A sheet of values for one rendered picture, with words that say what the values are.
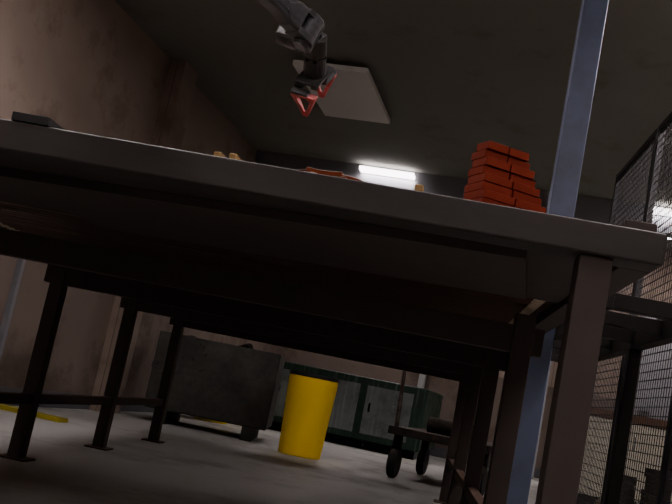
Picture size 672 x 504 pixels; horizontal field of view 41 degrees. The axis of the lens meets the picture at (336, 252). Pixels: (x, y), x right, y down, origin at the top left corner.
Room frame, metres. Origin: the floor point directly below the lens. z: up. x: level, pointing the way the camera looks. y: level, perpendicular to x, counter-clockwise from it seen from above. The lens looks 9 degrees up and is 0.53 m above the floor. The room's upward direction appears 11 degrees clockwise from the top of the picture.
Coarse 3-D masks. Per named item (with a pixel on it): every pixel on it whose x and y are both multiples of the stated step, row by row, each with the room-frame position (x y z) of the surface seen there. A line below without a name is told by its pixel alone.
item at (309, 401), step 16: (288, 384) 7.09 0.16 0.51; (304, 384) 6.94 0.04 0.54; (320, 384) 6.93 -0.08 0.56; (336, 384) 7.04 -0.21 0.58; (288, 400) 7.03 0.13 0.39; (304, 400) 6.94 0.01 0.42; (320, 400) 6.95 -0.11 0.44; (288, 416) 7.00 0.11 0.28; (304, 416) 6.94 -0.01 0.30; (320, 416) 6.97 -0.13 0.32; (288, 432) 6.99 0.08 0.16; (304, 432) 6.94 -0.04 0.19; (320, 432) 7.00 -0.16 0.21; (288, 448) 6.98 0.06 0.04; (304, 448) 6.95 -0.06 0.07; (320, 448) 7.05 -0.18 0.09
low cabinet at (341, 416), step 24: (360, 384) 9.70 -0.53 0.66; (384, 384) 9.65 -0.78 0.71; (336, 408) 9.75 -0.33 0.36; (360, 408) 9.69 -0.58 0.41; (384, 408) 9.63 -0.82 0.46; (408, 408) 9.57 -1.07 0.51; (432, 408) 10.19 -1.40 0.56; (336, 432) 9.74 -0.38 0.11; (360, 432) 9.68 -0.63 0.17; (384, 432) 9.62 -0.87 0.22; (408, 456) 9.59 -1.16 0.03
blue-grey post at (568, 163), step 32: (608, 0) 3.51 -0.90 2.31; (576, 32) 3.61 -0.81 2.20; (576, 64) 3.52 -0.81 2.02; (576, 96) 3.52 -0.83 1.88; (576, 128) 3.52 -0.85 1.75; (576, 160) 3.52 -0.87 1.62; (576, 192) 3.51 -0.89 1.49; (544, 352) 3.52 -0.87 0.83; (544, 384) 3.51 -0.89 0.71; (512, 480) 3.52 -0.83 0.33
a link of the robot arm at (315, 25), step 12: (264, 0) 1.96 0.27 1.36; (276, 0) 1.96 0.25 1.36; (288, 0) 1.98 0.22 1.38; (276, 12) 1.99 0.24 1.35; (288, 12) 1.99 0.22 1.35; (300, 12) 2.00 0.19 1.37; (312, 12) 2.02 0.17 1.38; (288, 24) 2.01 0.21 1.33; (300, 24) 2.01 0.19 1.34; (312, 24) 2.03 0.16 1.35; (300, 36) 2.04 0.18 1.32; (312, 36) 2.04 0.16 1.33
